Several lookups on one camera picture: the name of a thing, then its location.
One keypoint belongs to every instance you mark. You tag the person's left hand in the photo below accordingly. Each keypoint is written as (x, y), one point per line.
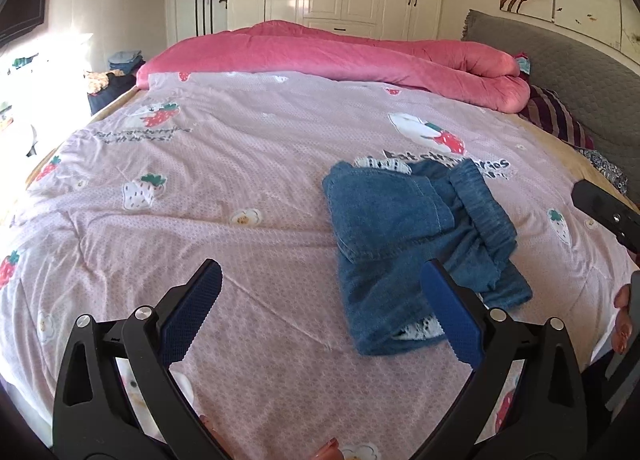
(325, 450)

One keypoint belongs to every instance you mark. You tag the small teal cloth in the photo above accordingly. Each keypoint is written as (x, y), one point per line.
(523, 63)

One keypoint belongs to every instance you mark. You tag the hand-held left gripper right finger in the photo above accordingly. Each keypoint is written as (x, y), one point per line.
(452, 315)

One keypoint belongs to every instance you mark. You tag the dark floral patterned cloth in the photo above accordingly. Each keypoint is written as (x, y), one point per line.
(607, 168)

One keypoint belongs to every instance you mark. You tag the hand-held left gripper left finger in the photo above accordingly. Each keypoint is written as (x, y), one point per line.
(192, 307)

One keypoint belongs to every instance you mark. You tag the striped maroon pillow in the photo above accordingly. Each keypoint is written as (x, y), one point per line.
(555, 115)

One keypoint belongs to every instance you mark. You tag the orange patterned cloth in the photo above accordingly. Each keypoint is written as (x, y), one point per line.
(95, 81)

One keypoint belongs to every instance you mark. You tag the blue denim pants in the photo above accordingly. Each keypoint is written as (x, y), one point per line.
(390, 220)

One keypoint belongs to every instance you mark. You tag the black wall television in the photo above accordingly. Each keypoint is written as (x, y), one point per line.
(22, 0)

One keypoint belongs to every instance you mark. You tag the pink strawberry printed blanket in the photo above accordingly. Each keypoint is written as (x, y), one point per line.
(225, 165)

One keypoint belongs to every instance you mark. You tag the person's right hand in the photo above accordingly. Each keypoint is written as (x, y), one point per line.
(624, 320)

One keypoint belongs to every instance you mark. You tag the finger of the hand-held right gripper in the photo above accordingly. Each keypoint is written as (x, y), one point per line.
(605, 210)

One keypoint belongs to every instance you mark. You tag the stack of folded clothes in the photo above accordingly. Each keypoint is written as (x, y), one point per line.
(125, 61)

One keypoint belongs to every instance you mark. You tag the pink plush comforter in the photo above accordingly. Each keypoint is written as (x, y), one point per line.
(325, 50)

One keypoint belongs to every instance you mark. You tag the grey quilted headboard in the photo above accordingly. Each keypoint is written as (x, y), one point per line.
(565, 55)

